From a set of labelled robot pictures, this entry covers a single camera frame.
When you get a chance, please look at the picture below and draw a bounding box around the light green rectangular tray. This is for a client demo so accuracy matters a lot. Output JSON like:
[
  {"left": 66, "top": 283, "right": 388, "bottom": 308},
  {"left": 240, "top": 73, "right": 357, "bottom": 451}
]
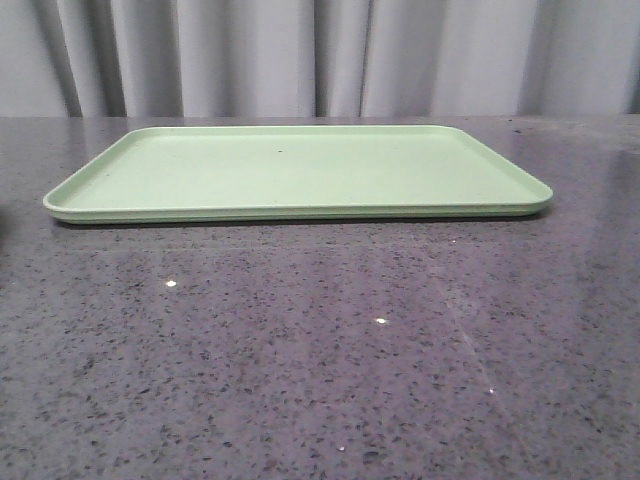
[{"left": 43, "top": 125, "right": 553, "bottom": 224}]

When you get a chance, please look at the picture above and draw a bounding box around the grey pleated curtain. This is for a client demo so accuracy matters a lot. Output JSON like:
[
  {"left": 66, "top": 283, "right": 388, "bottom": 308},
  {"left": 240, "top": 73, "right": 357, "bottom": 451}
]
[{"left": 1, "top": 1, "right": 639, "bottom": 117}]

